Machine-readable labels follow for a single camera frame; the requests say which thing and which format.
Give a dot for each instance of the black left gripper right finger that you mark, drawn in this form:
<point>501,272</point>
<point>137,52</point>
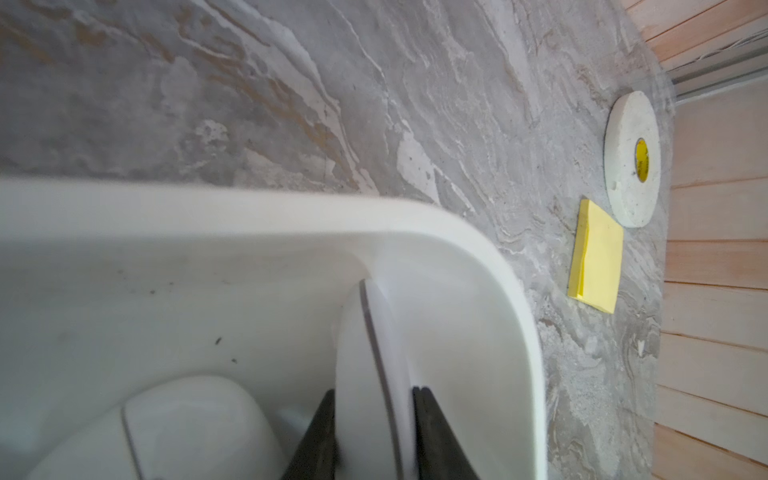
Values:
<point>438,452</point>

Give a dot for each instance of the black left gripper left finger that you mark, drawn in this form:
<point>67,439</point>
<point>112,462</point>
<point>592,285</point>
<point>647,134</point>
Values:
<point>315,456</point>

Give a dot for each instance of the white glossy mouse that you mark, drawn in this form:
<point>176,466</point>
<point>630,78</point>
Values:
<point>203,427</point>

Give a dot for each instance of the white plastic storage box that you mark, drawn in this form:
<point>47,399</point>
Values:
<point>109,290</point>

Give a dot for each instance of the yellow sticky note pad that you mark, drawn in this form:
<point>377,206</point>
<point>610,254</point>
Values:
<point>596,264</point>

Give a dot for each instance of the white tape roll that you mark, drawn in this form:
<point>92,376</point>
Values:
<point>632,160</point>

